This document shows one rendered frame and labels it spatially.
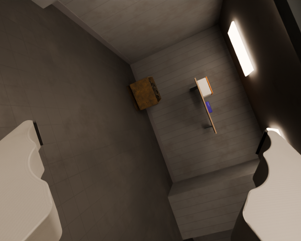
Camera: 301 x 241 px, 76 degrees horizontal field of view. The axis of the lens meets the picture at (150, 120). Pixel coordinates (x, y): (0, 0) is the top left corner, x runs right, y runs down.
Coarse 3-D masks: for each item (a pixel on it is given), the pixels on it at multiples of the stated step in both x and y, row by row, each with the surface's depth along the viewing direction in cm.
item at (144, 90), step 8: (144, 80) 502; (152, 80) 591; (128, 88) 523; (136, 88) 510; (144, 88) 507; (152, 88) 536; (136, 96) 515; (144, 96) 512; (152, 96) 508; (160, 96) 599; (136, 104) 530; (144, 104) 517; (152, 104) 514
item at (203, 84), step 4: (200, 80) 537; (204, 80) 534; (200, 84) 537; (204, 84) 534; (208, 84) 534; (200, 88) 537; (204, 88) 534; (208, 88) 532; (204, 92) 534; (208, 92) 532; (212, 92) 528; (204, 96) 541
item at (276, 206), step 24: (264, 144) 10; (288, 144) 9; (264, 168) 8; (288, 168) 8; (264, 192) 7; (288, 192) 7; (240, 216) 6; (264, 216) 6; (288, 216) 6; (240, 240) 6; (264, 240) 6; (288, 240) 6
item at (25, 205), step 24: (0, 144) 9; (24, 144) 9; (0, 168) 7; (24, 168) 8; (0, 192) 7; (24, 192) 7; (48, 192) 7; (0, 216) 6; (24, 216) 6; (48, 216) 6; (0, 240) 5; (24, 240) 5; (48, 240) 6
